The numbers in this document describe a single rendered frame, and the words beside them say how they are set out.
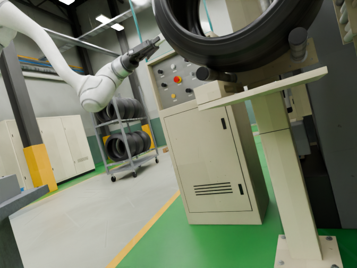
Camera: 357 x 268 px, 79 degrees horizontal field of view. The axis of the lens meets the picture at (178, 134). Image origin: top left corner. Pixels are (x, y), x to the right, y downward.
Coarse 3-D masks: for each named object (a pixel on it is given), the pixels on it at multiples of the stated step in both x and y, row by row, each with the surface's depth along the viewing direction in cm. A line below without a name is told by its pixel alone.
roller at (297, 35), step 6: (294, 30) 57; (300, 30) 56; (306, 30) 56; (288, 36) 58; (294, 36) 57; (300, 36) 56; (306, 36) 56; (294, 42) 57; (300, 42) 57; (306, 42) 60; (294, 48) 62; (300, 48) 62; (294, 54) 72; (300, 54) 72; (294, 60) 87; (300, 60) 85
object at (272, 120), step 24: (240, 0) 95; (240, 24) 97; (264, 96) 97; (264, 120) 99; (288, 120) 99; (264, 144) 100; (288, 144) 96; (288, 168) 97; (288, 192) 99; (288, 216) 101; (312, 216) 100; (288, 240) 102; (312, 240) 97
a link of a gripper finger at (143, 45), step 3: (147, 39) 87; (144, 42) 88; (138, 45) 89; (141, 45) 88; (144, 45) 88; (147, 45) 87; (150, 45) 88; (132, 48) 89; (135, 48) 89; (138, 48) 89; (141, 48) 88; (144, 48) 89; (135, 51) 89; (138, 51) 89; (132, 54) 89
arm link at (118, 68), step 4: (120, 56) 97; (116, 60) 96; (120, 60) 96; (112, 64) 97; (116, 64) 96; (120, 64) 95; (112, 68) 97; (116, 68) 96; (120, 68) 96; (124, 68) 96; (116, 72) 97; (120, 72) 97; (124, 72) 97; (128, 72) 98; (132, 72) 100; (120, 76) 99; (124, 76) 100
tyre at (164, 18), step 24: (168, 0) 74; (192, 0) 94; (288, 0) 56; (312, 0) 56; (168, 24) 73; (192, 24) 96; (264, 24) 60; (288, 24) 59; (192, 48) 71; (216, 48) 67; (240, 48) 64; (264, 48) 63; (288, 48) 75
